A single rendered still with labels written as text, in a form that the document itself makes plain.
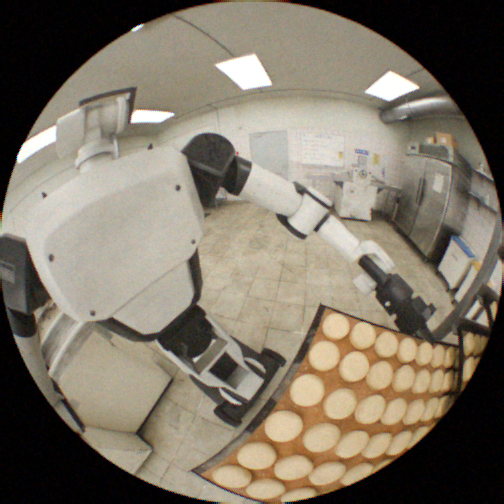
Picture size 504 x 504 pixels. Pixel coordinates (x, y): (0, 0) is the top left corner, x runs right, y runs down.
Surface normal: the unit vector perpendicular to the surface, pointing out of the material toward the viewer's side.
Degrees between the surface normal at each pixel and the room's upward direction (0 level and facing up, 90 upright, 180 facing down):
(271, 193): 99
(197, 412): 0
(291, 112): 90
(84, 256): 91
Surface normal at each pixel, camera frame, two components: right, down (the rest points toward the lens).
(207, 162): 0.43, -0.18
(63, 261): 0.81, 0.29
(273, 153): -0.29, 0.57
